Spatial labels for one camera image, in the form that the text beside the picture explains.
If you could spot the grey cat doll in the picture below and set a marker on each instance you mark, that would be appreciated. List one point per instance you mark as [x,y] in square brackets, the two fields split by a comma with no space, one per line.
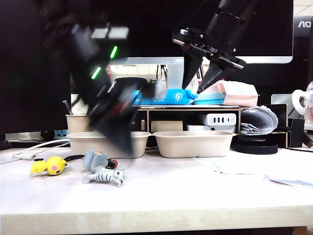
[94,160]

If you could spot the handwritten paper sheet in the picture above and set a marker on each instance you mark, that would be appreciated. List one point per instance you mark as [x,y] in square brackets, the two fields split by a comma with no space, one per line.
[244,166]

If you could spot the grey-tipped pen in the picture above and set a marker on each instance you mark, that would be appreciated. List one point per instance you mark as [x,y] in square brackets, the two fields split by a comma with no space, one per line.
[67,106]

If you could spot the black AOC monitor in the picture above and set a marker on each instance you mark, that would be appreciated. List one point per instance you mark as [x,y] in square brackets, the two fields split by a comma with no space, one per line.
[281,78]

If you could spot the yellow black-eared doll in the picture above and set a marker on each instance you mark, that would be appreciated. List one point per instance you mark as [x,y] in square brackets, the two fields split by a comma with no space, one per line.
[51,166]

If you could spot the beige paper box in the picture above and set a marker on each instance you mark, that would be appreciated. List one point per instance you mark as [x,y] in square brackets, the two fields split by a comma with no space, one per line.
[195,144]
[80,144]

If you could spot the small beige box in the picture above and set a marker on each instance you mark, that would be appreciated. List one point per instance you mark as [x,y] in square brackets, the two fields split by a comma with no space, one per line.
[166,126]

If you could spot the black box white lettering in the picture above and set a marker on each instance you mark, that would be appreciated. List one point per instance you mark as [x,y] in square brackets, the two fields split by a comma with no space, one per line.
[296,133]

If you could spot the silver metal panel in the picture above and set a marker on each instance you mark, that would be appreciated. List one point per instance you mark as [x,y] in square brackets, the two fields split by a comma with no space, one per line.
[281,102]

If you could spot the white USB hub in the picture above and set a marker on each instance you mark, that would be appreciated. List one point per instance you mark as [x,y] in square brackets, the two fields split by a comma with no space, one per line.
[220,119]

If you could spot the white striped tiger doll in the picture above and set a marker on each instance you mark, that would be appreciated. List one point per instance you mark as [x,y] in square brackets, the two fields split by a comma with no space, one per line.
[105,176]

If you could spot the white tape roll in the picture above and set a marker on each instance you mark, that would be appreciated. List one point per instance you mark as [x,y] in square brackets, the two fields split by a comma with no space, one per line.
[297,101]

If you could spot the black round knob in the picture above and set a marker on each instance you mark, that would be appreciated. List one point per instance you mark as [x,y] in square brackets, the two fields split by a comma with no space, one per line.
[48,134]

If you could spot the beige paper cup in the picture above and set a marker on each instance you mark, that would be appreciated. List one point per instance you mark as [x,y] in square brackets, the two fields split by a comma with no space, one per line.
[75,123]

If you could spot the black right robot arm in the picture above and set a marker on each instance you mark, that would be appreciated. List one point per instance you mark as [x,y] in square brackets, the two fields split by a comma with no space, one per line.
[236,6]

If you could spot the rolled paper bundle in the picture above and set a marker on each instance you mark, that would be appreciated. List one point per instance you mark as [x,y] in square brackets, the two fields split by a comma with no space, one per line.
[259,120]

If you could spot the black frameless monitor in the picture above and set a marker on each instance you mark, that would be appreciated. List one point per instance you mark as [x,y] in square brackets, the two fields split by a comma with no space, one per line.
[19,73]

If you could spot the black office chair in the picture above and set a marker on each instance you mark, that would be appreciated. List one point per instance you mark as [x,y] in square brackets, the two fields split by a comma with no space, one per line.
[127,82]

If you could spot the blue wet wipes pack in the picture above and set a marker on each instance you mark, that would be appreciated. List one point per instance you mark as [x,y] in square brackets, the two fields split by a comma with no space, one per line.
[171,98]

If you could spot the flat white box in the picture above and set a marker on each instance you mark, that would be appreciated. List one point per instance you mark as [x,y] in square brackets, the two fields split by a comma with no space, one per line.
[203,128]

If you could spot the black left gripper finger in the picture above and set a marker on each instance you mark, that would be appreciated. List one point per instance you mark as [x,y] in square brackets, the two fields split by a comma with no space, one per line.
[129,98]
[115,132]

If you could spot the large silver-bezel monitor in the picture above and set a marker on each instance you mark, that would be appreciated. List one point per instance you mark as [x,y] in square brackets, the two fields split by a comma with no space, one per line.
[151,24]

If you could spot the clear plastic bag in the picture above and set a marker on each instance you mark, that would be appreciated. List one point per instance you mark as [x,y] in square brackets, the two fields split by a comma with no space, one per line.
[310,98]

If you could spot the pink tissue pack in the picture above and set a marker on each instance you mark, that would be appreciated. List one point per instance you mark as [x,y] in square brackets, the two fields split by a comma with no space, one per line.
[234,94]

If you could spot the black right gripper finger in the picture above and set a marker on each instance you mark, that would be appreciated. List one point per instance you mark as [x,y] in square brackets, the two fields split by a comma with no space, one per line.
[215,76]
[192,66]

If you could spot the wooden desk shelf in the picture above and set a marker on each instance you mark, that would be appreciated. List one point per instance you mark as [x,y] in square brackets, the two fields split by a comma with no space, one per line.
[195,109]

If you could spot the bluish paper sheet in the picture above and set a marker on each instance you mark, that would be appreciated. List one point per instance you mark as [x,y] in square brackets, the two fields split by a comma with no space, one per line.
[293,182]

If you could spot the black round disc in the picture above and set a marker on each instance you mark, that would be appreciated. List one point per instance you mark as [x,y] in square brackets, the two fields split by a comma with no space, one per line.
[256,148]

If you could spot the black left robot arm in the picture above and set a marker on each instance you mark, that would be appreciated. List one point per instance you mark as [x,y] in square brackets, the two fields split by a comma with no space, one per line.
[61,19]

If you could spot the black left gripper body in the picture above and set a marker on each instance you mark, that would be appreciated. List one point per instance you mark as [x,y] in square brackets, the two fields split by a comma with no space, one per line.
[93,61]

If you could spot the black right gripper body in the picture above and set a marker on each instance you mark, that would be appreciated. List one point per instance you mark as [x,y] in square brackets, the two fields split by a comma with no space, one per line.
[220,41]

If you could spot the blue power socket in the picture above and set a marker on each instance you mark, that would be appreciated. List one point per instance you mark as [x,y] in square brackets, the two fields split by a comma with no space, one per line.
[61,133]

